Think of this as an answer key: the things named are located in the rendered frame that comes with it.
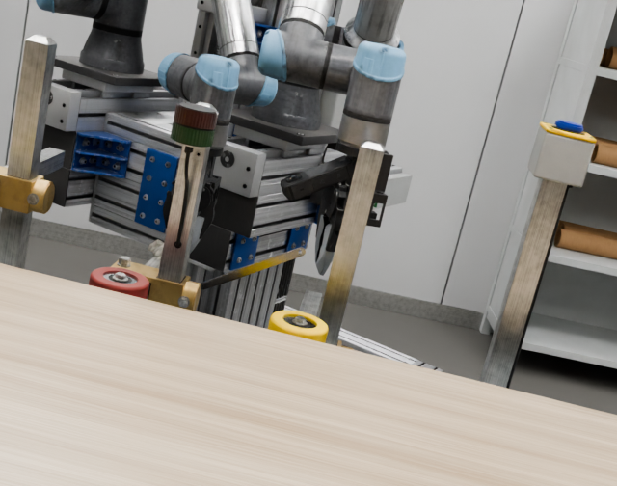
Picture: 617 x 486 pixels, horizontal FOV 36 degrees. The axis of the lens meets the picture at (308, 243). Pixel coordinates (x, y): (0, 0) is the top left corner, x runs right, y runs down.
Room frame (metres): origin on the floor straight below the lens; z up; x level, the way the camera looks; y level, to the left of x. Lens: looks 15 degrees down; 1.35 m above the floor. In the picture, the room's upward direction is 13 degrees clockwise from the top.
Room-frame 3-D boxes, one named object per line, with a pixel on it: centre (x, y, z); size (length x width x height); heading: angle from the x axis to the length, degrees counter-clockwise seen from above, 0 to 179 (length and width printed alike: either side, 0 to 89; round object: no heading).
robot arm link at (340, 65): (1.55, -0.02, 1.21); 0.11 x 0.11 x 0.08; 2
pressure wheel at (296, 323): (1.21, -0.01, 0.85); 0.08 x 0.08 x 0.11
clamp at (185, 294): (1.37, 0.21, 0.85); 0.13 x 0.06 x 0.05; 88
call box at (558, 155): (1.35, -0.32, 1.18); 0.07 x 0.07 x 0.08; 88
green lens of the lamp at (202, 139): (1.32, 0.19, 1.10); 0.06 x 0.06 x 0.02
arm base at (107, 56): (2.27, 0.55, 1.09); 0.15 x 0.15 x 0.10
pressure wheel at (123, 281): (1.22, 0.24, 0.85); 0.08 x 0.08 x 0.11
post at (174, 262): (1.37, 0.19, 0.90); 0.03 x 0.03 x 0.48; 88
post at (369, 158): (1.36, -0.06, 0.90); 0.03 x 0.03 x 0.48; 88
